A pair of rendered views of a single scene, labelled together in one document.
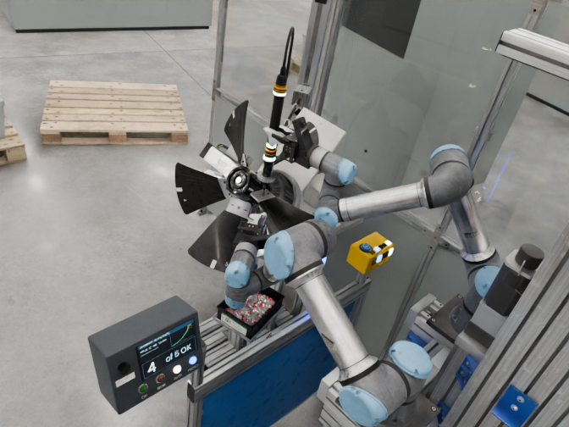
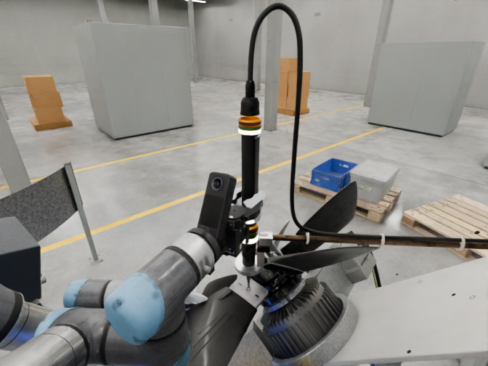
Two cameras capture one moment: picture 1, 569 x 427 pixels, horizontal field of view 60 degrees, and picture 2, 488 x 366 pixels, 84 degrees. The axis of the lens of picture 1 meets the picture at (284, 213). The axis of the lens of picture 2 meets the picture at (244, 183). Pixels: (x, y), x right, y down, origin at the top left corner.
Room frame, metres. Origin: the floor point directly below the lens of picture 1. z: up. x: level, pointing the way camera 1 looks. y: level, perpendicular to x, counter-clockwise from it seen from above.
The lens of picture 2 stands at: (1.55, -0.42, 1.75)
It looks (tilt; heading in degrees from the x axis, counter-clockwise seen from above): 26 degrees down; 88
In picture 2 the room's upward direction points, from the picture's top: straight up
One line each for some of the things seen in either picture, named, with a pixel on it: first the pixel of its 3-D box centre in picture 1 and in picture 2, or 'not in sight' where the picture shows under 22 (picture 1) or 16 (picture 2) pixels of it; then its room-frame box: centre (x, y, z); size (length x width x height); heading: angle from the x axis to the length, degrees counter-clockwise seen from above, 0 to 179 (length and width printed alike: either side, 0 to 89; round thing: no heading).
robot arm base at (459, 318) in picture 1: (475, 315); not in sight; (1.26, -0.72, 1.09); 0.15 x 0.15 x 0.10
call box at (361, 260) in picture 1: (369, 253); not in sight; (1.56, -0.37, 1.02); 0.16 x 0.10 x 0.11; 139
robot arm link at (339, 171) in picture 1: (338, 169); (154, 294); (1.43, -0.15, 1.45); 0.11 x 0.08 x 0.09; 59
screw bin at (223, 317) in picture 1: (251, 307); not in sight; (1.32, 0.06, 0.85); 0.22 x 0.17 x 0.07; 153
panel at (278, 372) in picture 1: (277, 387); not in sight; (1.27, -0.11, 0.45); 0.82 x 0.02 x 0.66; 139
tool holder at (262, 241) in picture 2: (268, 165); (253, 250); (1.59, 0.09, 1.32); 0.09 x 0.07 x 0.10; 174
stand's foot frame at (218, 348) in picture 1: (248, 340); not in sight; (1.82, 0.06, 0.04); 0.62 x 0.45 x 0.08; 139
